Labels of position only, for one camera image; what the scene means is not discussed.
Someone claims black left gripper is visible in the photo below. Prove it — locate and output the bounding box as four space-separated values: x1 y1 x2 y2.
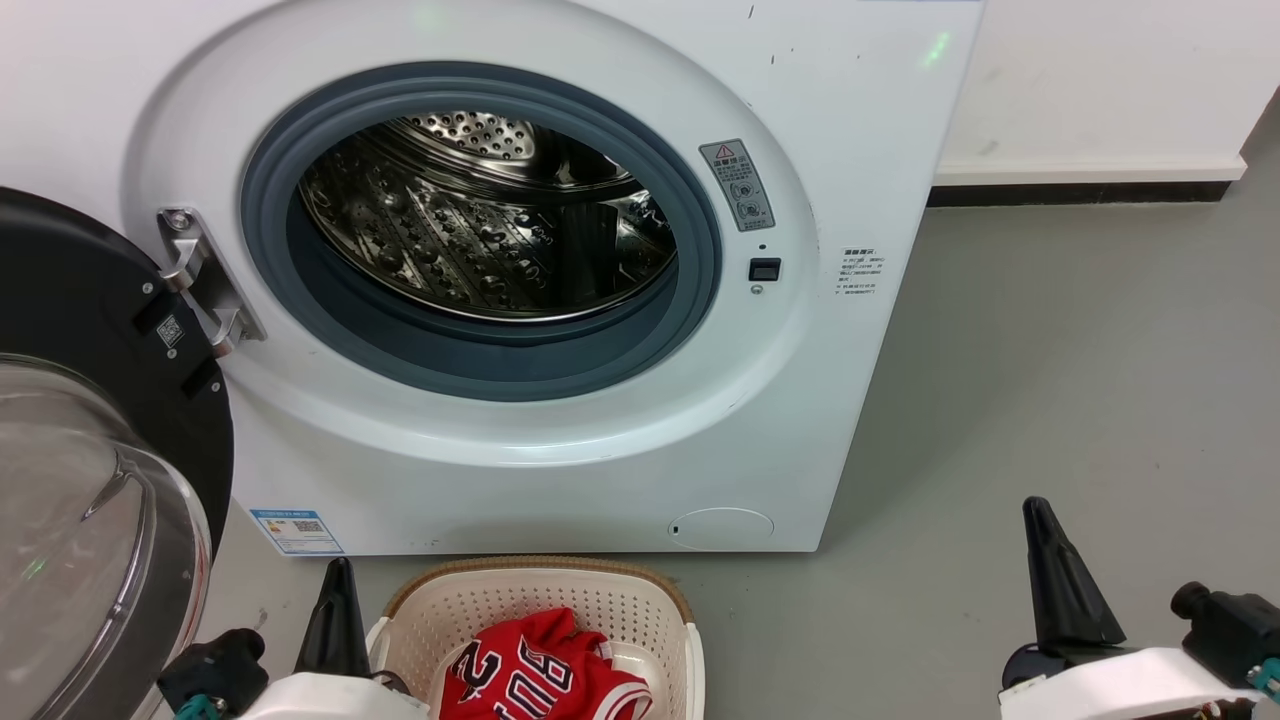
295 558 411 696

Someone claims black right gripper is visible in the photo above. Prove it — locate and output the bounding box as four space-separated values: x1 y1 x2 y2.
1003 497 1127 691

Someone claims red basketball jersey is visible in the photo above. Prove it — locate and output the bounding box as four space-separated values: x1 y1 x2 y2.
438 607 653 720

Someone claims cream perforated laundry basket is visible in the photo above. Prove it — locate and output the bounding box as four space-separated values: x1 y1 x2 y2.
365 556 706 720

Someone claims stainless steel washing machine drum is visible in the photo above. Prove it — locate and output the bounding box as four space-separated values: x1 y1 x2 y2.
298 110 678 323

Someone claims black washer door, glass bowl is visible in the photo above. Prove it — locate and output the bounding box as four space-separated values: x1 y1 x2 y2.
0 187 236 720

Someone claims blue white energy label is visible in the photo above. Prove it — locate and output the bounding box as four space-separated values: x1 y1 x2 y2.
250 509 344 556

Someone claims white front-load washing machine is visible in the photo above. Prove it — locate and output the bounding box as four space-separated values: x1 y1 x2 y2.
0 0 986 556

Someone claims grey rubber door gasket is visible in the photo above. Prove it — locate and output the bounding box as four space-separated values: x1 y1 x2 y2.
240 62 723 403

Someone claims round white filter cover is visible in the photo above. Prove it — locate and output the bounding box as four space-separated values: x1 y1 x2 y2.
668 507 775 551

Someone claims silver metal door hinge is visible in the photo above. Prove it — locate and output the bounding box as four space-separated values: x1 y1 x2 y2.
158 207 268 358

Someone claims small printed instruction sticker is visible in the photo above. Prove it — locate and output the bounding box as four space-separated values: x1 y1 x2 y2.
838 247 883 301

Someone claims grey warning sticker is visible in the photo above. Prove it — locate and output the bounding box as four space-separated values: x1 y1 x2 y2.
698 138 776 233

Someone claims black teal right cable connector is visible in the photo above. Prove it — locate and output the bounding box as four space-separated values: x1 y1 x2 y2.
1172 582 1280 691

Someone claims white wall baseboard, black strip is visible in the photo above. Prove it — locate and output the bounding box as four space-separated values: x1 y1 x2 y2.
928 155 1248 208

